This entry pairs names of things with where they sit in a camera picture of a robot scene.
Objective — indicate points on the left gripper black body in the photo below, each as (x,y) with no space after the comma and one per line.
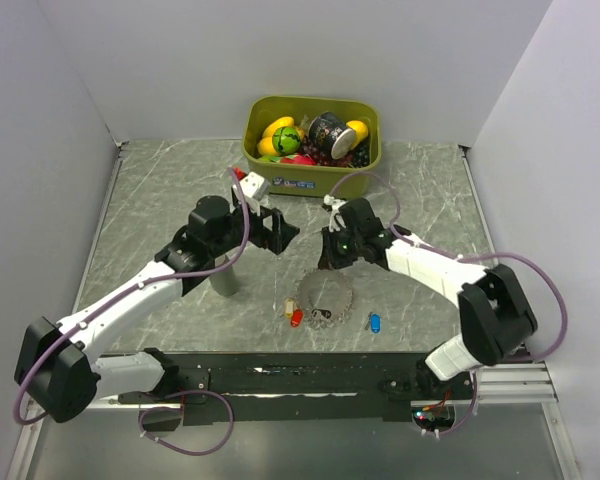
(259,234)

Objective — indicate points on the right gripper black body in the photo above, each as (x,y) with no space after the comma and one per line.
(347,247)

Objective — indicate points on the large keyring with small rings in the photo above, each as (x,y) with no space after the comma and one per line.
(325,289)

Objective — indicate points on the black tag key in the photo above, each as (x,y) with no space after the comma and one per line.
(321,314)

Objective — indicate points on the red tag key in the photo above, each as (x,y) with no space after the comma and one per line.
(296,318)

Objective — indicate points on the blue tag key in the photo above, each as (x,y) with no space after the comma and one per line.
(373,323)

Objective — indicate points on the olive green plastic bin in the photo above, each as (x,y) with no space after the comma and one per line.
(308,180)

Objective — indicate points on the yellow tag key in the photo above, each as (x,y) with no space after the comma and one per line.
(289,307)

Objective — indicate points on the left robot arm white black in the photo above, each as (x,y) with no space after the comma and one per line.
(63,367)

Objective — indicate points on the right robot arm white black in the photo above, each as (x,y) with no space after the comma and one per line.
(495,314)

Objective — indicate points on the red toy fruit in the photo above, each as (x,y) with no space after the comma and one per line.
(298,159)

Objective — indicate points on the grey bottle with beige cap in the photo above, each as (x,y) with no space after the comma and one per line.
(224,282)

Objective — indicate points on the green watermelon toy ball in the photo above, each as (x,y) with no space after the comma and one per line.
(287,140)

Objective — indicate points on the dark grapes bunch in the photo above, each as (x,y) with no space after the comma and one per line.
(358,157)

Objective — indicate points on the yellow toy mango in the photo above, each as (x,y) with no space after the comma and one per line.
(282,122)

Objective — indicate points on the black paper cup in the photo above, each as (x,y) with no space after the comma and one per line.
(331,134)

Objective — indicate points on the yellow toy lemon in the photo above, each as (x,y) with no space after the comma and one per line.
(360,128)

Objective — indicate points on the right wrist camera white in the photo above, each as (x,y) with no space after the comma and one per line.
(332,205)

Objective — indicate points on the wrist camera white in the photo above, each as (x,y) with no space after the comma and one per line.
(332,205)
(254,188)

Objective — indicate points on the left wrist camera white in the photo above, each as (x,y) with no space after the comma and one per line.
(254,188)

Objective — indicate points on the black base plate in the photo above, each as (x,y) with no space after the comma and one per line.
(301,386)

